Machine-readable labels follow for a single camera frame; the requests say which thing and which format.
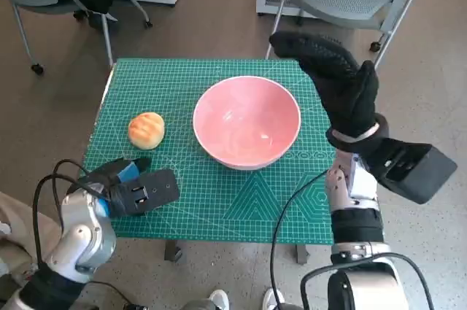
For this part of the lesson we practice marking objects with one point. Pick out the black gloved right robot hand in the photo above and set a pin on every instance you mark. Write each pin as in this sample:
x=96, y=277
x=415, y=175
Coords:
x=350, y=98

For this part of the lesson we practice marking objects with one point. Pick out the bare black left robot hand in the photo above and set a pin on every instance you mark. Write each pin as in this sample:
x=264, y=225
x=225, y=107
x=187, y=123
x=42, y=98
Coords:
x=109, y=175

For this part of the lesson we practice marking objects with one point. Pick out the round toy bread bun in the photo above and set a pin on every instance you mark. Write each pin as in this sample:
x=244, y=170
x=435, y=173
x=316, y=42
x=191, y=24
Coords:
x=146, y=131

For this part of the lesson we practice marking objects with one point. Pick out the pink bowl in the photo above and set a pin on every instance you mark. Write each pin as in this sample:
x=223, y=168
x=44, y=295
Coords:
x=248, y=120

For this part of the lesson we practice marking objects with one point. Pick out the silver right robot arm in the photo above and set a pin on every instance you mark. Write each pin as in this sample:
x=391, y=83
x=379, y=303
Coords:
x=350, y=193

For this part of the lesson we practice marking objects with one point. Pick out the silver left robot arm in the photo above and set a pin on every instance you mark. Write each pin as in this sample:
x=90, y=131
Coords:
x=80, y=240

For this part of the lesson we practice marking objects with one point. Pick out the green cutting mat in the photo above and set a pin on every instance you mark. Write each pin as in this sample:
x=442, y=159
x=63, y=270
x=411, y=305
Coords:
x=204, y=193

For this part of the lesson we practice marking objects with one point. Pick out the person's leg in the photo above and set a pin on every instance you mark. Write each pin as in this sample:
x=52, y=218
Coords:
x=14, y=215

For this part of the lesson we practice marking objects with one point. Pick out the white shoe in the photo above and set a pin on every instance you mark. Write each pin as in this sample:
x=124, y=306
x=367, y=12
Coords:
x=271, y=300
x=219, y=301

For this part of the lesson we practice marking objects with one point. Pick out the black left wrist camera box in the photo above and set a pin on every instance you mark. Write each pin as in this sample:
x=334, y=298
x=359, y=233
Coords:
x=153, y=189

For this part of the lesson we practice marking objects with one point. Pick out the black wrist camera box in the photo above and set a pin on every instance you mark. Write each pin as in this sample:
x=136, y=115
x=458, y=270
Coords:
x=416, y=171
x=153, y=189

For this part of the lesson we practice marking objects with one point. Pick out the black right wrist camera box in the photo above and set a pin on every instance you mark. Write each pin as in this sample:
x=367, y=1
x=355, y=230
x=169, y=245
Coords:
x=416, y=171

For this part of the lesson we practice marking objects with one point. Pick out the grey table leg bracket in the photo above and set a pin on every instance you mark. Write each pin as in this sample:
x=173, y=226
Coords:
x=301, y=253
x=173, y=250

